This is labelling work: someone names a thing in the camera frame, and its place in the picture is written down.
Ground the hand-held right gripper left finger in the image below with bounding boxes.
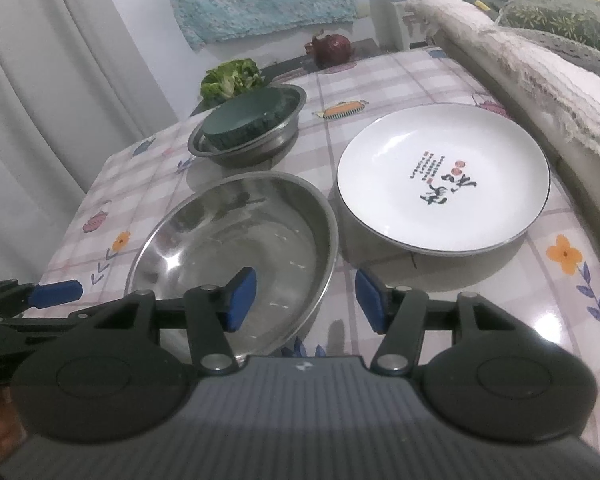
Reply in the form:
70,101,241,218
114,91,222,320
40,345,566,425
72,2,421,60
67,266,259,377

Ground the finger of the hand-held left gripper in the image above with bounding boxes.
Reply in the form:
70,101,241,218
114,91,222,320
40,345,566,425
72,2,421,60
0,280,84,318
0,312,81,361

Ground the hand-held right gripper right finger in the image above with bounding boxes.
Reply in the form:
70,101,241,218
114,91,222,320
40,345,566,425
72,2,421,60
355,267,537,379

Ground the large steel plate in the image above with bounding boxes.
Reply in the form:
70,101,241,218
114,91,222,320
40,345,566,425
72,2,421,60
124,170,339,362

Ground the white ceramic plate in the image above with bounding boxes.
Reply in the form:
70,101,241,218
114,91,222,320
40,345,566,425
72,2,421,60
336,103,551,257

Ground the steel bowl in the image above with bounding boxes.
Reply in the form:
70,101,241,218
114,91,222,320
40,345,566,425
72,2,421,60
187,85,307,167

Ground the green ceramic bowl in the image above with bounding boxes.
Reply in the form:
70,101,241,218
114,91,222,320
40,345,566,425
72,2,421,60
201,89,286,150

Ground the white curtain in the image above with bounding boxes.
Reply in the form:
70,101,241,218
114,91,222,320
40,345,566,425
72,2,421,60
0,0,179,283

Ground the napa cabbage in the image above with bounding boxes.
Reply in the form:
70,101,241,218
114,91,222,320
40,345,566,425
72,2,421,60
200,59,266,102

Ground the cream sofa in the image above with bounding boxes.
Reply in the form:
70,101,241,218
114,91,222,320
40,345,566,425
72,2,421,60
440,25,600,286

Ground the white water dispenser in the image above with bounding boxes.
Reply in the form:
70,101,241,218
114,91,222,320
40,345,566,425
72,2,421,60
390,0,433,52

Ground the green patterned cushion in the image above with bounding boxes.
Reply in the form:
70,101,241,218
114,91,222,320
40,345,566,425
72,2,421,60
495,0,600,63

